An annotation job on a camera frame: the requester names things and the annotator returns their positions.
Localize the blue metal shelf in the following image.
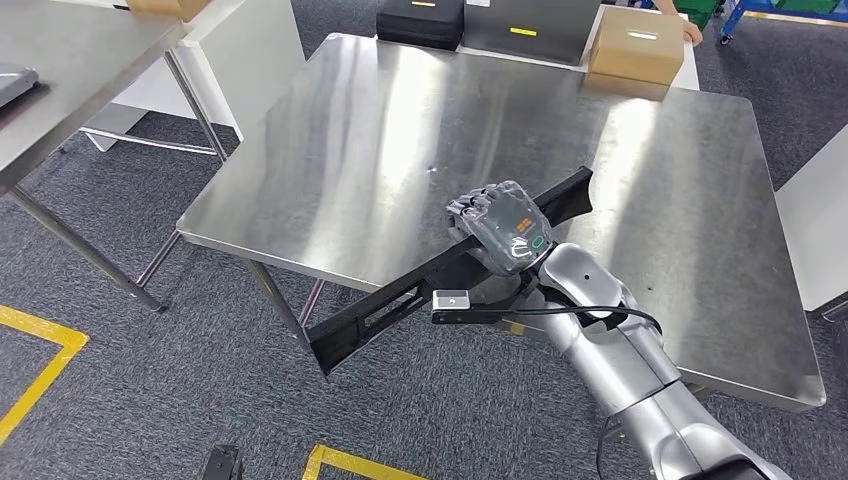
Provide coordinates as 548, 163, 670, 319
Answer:
718, 0, 848, 46

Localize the black camera bracket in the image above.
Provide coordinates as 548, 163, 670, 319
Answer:
431, 270, 541, 327

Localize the stainless steel table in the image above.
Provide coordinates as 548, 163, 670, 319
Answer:
0, 0, 230, 313

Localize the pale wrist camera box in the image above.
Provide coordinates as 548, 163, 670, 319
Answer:
432, 289, 472, 313

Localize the black dangling cable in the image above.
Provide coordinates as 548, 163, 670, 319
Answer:
594, 413, 624, 480

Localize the black camera cable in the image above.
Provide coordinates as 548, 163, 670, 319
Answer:
510, 304, 664, 336

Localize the grey laptop with yellow label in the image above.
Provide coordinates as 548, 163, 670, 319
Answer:
462, 0, 603, 68

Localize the stainless steel workbench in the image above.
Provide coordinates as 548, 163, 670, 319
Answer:
176, 33, 828, 413

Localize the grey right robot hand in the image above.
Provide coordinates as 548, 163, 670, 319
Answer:
445, 180, 554, 278

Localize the green plastic crate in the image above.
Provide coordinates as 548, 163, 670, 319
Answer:
672, 0, 723, 31
771, 0, 848, 16

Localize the black plastic plate frame part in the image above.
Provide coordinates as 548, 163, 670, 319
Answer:
307, 165, 594, 378

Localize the white table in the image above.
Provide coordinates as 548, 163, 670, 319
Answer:
79, 0, 702, 155
775, 124, 848, 313

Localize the black zippered case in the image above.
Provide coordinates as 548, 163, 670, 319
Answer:
376, 0, 465, 52

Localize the brown cardboard box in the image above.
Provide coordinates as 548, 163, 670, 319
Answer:
125, 0, 213, 22
588, 6, 687, 87

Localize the yellow floor tape square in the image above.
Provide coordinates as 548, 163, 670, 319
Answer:
301, 443, 429, 480
0, 304, 91, 446

